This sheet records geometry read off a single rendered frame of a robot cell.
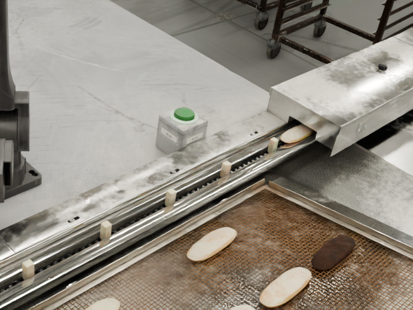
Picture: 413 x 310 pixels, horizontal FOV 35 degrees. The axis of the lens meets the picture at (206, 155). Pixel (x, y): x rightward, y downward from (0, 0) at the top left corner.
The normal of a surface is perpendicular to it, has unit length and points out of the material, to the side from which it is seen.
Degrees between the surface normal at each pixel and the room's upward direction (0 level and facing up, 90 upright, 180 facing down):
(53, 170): 0
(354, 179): 0
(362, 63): 0
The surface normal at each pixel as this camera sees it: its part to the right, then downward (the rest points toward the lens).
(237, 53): 0.14, -0.81
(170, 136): -0.69, 0.33
